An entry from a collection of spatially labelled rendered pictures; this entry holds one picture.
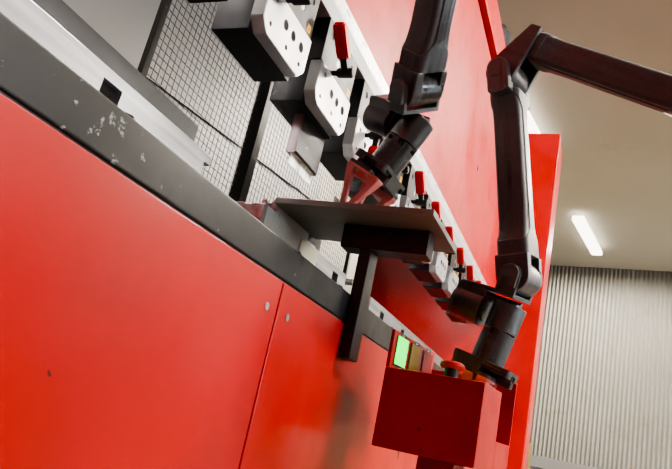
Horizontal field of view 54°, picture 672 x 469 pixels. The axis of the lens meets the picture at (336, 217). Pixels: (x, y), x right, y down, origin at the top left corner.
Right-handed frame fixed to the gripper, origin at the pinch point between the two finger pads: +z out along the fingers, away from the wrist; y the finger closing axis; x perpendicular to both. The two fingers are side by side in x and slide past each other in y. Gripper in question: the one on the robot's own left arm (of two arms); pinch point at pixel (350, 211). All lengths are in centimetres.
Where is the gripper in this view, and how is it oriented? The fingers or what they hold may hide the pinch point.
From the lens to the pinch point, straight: 109.2
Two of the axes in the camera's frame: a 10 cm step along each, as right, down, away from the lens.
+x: 7.1, 5.0, -5.0
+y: -3.6, -3.5, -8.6
